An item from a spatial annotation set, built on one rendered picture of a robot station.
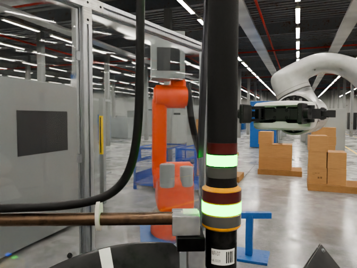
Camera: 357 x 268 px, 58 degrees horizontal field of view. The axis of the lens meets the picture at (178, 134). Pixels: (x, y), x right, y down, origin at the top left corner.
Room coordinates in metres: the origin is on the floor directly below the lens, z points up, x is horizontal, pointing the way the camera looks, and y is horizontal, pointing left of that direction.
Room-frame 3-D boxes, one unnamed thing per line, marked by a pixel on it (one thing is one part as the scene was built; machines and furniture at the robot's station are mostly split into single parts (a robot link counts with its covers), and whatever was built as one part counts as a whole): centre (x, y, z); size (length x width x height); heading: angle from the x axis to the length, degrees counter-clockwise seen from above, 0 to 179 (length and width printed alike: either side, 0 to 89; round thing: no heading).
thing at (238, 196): (0.35, -0.05, 1.56); 0.04 x 0.04 x 0.01
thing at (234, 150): (0.35, -0.05, 1.61); 0.03 x 0.03 x 0.01
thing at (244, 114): (0.56, -0.11, 1.65); 0.07 x 0.03 x 0.03; 147
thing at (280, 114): (0.60, -0.20, 1.65); 0.11 x 0.10 x 0.07; 147
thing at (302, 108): (0.50, -0.21, 1.65); 0.07 x 0.03 x 0.03; 147
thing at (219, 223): (0.35, -0.05, 1.53); 0.04 x 0.04 x 0.01
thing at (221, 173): (0.35, -0.05, 1.59); 0.03 x 0.03 x 0.01
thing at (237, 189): (0.35, -0.05, 1.55); 0.04 x 0.04 x 0.05
